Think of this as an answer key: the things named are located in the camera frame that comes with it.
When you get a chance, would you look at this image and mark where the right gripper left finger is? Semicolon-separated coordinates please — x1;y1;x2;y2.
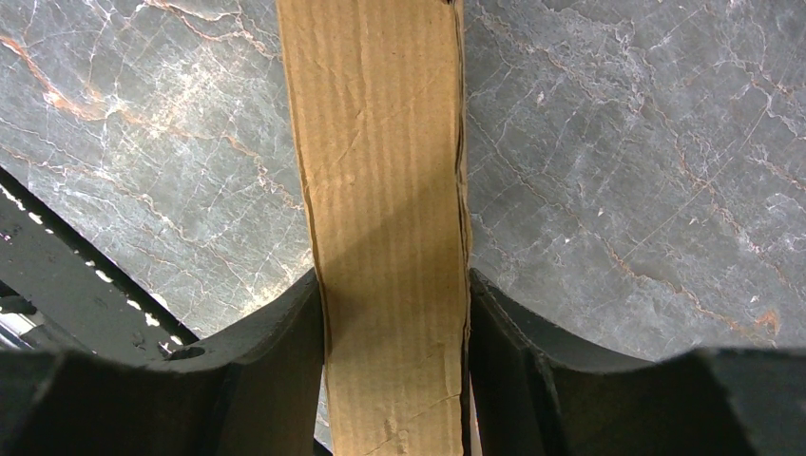
1;272;325;455

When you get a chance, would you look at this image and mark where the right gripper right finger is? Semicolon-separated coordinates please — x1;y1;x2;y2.
469;270;805;455

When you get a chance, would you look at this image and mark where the cardboard box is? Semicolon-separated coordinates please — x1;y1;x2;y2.
277;1;470;455

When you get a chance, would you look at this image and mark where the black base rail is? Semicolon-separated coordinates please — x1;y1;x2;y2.
1;171;199;364

